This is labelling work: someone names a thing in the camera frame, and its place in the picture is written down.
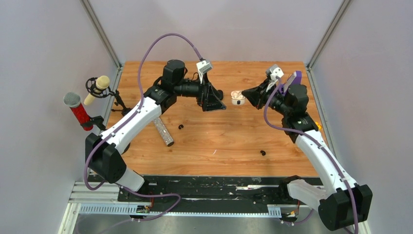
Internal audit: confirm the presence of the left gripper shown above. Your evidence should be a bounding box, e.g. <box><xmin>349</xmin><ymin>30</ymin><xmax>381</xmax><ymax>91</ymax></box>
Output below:
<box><xmin>174</xmin><ymin>72</ymin><xmax>226</xmax><ymax>112</ymax></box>

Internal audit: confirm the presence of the red microphone grey head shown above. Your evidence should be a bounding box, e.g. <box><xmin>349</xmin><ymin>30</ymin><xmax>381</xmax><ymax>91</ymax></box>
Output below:
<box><xmin>63</xmin><ymin>92</ymin><xmax>93</xmax><ymax>131</ymax></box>

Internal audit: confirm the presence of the silver glitter microphone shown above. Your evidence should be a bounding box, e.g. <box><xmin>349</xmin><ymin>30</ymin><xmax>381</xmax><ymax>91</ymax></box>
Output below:
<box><xmin>153</xmin><ymin>117</ymin><xmax>174</xmax><ymax>147</ymax></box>

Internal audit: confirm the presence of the black mounting rail base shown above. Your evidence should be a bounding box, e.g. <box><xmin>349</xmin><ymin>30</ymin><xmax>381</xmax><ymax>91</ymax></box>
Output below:
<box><xmin>115</xmin><ymin>175</ymin><xmax>310</xmax><ymax>217</ymax></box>

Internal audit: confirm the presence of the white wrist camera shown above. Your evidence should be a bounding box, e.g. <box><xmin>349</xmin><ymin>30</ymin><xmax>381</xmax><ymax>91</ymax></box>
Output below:
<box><xmin>265</xmin><ymin>64</ymin><xmax>284</xmax><ymax>92</ymax></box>
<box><xmin>196</xmin><ymin>59</ymin><xmax>213</xmax><ymax>84</ymax></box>

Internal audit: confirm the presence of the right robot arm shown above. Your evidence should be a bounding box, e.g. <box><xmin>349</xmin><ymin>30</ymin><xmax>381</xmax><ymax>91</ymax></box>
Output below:
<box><xmin>241</xmin><ymin>78</ymin><xmax>373</xmax><ymax>234</ymax></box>

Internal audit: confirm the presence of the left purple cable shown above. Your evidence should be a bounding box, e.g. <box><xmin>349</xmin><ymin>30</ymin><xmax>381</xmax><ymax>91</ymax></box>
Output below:
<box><xmin>83</xmin><ymin>33</ymin><xmax>204</xmax><ymax>222</ymax></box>

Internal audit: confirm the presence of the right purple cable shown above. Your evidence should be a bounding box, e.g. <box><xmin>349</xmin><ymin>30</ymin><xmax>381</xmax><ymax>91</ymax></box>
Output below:
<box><xmin>263</xmin><ymin>77</ymin><xmax>359</xmax><ymax>234</ymax></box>

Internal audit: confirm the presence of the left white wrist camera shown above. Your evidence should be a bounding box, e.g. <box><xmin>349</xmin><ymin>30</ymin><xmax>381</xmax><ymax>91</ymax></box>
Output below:
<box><xmin>196</xmin><ymin>59</ymin><xmax>213</xmax><ymax>84</ymax></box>

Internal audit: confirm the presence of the beige microphone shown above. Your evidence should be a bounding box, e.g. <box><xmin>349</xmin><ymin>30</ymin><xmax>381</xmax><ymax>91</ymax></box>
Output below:
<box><xmin>83</xmin><ymin>76</ymin><xmax>110</xmax><ymax>105</ymax></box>

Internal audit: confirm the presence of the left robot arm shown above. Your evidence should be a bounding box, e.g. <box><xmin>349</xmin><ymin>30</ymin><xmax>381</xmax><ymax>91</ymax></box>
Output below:
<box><xmin>85</xmin><ymin>59</ymin><xmax>226</xmax><ymax>201</ymax></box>

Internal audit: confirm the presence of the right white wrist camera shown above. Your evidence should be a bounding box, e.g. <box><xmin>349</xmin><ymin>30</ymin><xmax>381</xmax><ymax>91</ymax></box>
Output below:
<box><xmin>265</xmin><ymin>64</ymin><xmax>284</xmax><ymax>92</ymax></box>

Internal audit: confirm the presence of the purple cable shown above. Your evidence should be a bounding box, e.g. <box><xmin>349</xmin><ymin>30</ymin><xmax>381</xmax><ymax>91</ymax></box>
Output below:
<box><xmin>263</xmin><ymin>77</ymin><xmax>359</xmax><ymax>234</ymax></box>
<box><xmin>83</xmin><ymin>33</ymin><xmax>204</xmax><ymax>222</ymax></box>

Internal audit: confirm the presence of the black earbud charging case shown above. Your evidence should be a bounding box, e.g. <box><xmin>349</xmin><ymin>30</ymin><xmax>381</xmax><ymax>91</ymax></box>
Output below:
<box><xmin>217</xmin><ymin>90</ymin><xmax>224</xmax><ymax>100</ymax></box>

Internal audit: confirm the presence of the black round stand base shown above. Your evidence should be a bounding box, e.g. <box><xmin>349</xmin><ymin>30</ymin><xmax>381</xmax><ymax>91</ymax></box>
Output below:
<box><xmin>122</xmin><ymin>143</ymin><xmax>131</xmax><ymax>154</ymax></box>

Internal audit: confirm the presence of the white earbud charging case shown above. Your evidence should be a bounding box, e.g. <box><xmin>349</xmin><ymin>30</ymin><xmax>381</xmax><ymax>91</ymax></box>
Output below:
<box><xmin>230</xmin><ymin>91</ymin><xmax>246</xmax><ymax>105</ymax></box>

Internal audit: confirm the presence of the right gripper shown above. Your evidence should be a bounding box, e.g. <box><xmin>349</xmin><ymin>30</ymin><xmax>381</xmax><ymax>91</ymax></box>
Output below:
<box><xmin>242</xmin><ymin>78</ymin><xmax>291</xmax><ymax>117</ymax></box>

